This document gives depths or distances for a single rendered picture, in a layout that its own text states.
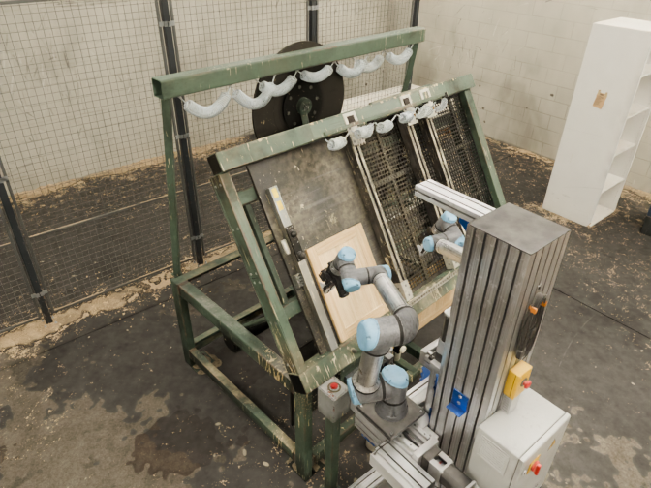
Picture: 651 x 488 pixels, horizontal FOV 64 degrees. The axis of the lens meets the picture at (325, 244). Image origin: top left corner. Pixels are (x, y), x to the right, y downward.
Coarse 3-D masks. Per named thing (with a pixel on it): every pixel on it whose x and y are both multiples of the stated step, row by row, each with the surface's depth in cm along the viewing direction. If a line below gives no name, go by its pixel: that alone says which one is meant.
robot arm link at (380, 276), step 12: (372, 276) 224; (384, 276) 220; (384, 288) 213; (396, 288) 214; (384, 300) 211; (396, 300) 204; (396, 312) 198; (408, 312) 195; (408, 324) 189; (408, 336) 189
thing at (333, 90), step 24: (288, 48) 314; (288, 72) 321; (312, 72) 335; (336, 72) 350; (288, 96) 328; (312, 96) 343; (336, 96) 360; (264, 120) 324; (288, 120) 336; (312, 120) 352
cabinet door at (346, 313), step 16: (336, 240) 295; (352, 240) 302; (320, 256) 287; (368, 256) 309; (320, 288) 286; (368, 288) 307; (336, 304) 291; (352, 304) 298; (368, 304) 305; (384, 304) 312; (336, 320) 290; (352, 320) 297
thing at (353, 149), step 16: (352, 112) 300; (352, 128) 298; (368, 128) 291; (352, 144) 302; (352, 160) 306; (368, 176) 308; (368, 192) 306; (368, 208) 312; (384, 224) 312; (384, 240) 312; (384, 256) 317; (400, 272) 318; (400, 288) 317
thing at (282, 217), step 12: (276, 204) 270; (276, 216) 274; (288, 216) 274; (288, 240) 274; (300, 264) 276; (312, 288) 279; (312, 300) 279; (324, 312) 282; (324, 324) 281; (324, 336) 284; (336, 348) 285
